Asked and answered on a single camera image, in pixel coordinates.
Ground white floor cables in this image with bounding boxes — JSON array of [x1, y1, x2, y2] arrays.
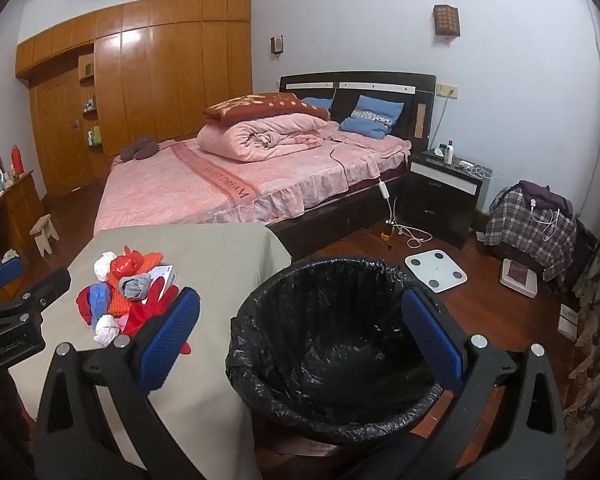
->
[[392, 222, 431, 248]]

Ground wooden door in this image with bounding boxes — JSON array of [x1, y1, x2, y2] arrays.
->
[[30, 67, 106, 200]]

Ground small white box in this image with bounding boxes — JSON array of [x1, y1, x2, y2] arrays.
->
[[147, 265, 178, 293]]

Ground folded pink quilt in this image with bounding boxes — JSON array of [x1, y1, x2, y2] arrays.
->
[[196, 114, 338, 163]]

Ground white bathroom scale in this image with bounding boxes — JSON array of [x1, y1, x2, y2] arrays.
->
[[405, 249, 468, 292]]

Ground red patterned blanket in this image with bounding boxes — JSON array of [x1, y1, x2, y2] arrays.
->
[[202, 92, 331, 126]]

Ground bin with black bag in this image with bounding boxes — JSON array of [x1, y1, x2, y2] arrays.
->
[[225, 256, 463, 445]]

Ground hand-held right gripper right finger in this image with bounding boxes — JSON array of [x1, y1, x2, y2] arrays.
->
[[370, 287, 567, 480]]

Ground white charger with cables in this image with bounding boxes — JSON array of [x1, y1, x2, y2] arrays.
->
[[452, 159, 488, 178]]

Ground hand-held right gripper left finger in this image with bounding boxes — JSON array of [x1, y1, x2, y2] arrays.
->
[[35, 286, 203, 480]]

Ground blue pillow with patterned band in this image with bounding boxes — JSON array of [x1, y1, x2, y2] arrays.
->
[[339, 95, 405, 140]]

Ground small wooden stool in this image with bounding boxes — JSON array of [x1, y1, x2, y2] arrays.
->
[[30, 214, 60, 256]]

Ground dark wooden bed frame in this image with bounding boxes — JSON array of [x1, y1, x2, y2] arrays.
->
[[265, 71, 437, 261]]

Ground white charging cable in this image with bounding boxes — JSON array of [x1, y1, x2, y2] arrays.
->
[[527, 200, 563, 241]]

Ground wooden desk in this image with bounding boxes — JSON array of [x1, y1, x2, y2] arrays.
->
[[0, 170, 46, 281]]

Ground large wooden wall lamp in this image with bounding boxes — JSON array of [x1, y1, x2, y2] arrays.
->
[[433, 4, 461, 38]]

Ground bed with pink cover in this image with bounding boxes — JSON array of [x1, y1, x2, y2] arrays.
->
[[94, 127, 412, 235]]

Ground purple garment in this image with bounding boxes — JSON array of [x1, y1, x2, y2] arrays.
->
[[520, 180, 575, 218]]

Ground dark nightstand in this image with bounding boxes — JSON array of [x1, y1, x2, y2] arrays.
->
[[400, 149, 483, 250]]

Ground white scale with red panel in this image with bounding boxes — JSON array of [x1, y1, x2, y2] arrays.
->
[[499, 258, 538, 299]]

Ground grey neck pillow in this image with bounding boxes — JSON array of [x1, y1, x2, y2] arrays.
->
[[120, 135, 159, 162]]

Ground blue sock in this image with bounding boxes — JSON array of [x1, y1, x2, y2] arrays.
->
[[90, 282, 112, 328]]

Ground cardboard box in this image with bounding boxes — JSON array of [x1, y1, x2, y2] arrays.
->
[[267, 435, 361, 461]]

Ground white paper box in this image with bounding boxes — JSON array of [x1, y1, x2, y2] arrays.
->
[[557, 304, 579, 341]]

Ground red plastic bag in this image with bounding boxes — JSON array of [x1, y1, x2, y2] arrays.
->
[[107, 245, 143, 278]]

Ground orange knitted cloth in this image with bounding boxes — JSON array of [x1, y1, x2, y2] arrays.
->
[[107, 250, 163, 318]]

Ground grey sock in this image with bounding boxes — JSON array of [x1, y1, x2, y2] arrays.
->
[[118, 274, 153, 302]]

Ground plaid cloth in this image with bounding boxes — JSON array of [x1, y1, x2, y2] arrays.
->
[[484, 184, 578, 281]]

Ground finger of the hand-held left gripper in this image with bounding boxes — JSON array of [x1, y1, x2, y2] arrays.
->
[[0, 258, 24, 295], [0, 267, 72, 324]]

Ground wooden wardrobe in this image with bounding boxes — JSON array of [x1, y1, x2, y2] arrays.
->
[[15, 0, 253, 201]]

